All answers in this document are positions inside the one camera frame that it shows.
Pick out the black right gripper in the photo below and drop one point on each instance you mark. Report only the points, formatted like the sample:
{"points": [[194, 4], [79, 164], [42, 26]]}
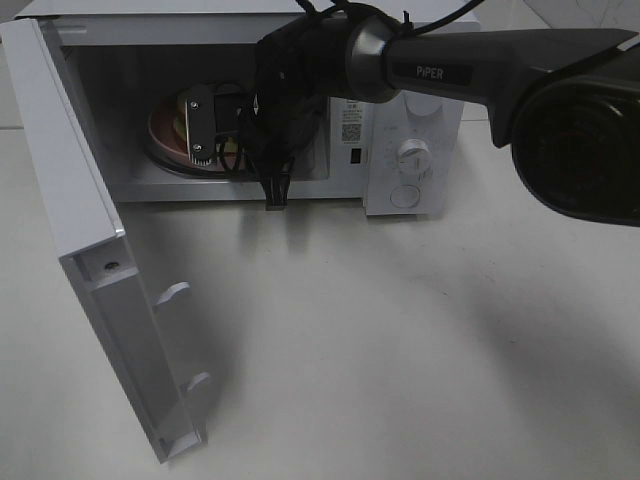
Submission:
{"points": [[272, 131]]}

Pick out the round white door button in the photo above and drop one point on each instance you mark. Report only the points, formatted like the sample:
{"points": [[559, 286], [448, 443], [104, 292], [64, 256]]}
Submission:
{"points": [[405, 196]]}

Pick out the pink round plate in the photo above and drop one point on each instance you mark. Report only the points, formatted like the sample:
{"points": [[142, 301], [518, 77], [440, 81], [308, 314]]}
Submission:
{"points": [[162, 139]]}

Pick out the white timer knob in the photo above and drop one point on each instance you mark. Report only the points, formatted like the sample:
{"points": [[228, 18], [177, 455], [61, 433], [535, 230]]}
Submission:
{"points": [[413, 157]]}

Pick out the sandwich with lettuce and cheese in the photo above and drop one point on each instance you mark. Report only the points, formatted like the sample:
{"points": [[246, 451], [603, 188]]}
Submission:
{"points": [[207, 127]]}

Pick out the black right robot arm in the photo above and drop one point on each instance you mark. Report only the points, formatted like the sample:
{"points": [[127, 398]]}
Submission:
{"points": [[565, 101]]}

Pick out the glass microwave turntable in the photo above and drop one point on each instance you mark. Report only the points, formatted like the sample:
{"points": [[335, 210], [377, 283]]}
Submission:
{"points": [[164, 162]]}

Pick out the upper white power knob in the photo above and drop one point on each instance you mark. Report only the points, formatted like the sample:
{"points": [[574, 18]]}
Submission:
{"points": [[421, 105]]}

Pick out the white microwave oven body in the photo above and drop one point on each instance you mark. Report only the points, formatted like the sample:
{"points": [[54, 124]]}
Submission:
{"points": [[100, 86]]}

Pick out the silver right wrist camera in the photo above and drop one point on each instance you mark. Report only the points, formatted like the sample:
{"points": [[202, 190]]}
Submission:
{"points": [[217, 88]]}

